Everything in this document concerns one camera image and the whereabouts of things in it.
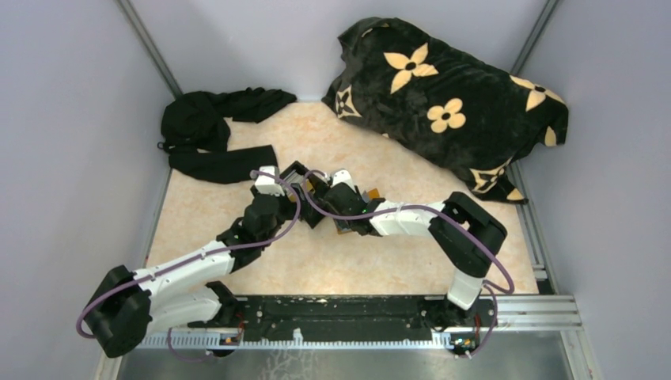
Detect yellow leather card holder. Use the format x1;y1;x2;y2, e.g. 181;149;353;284
334;188;381;234

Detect black plastic card bin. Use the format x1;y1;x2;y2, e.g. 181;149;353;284
280;161;329;230

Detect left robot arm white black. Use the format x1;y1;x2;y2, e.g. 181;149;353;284
76;184;303;358

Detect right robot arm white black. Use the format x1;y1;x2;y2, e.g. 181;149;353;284
314;183;507;326

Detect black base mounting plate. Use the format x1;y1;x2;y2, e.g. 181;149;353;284
188;295;494;342

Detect black crumpled garment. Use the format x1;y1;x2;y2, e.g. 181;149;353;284
157;87;297;184

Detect black blanket yellow flowers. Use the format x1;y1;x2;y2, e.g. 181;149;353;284
323;17;569;204

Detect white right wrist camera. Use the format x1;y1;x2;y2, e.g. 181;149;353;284
331;169;355;191

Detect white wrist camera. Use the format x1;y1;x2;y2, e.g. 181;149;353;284
331;169;355;191
253;165;286;197

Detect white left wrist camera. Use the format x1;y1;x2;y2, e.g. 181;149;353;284
253;165;286;197

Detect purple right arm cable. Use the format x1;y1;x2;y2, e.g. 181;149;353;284
299;169;516;358

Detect aluminium frame rail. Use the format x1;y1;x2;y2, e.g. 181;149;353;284
136;294;582;352

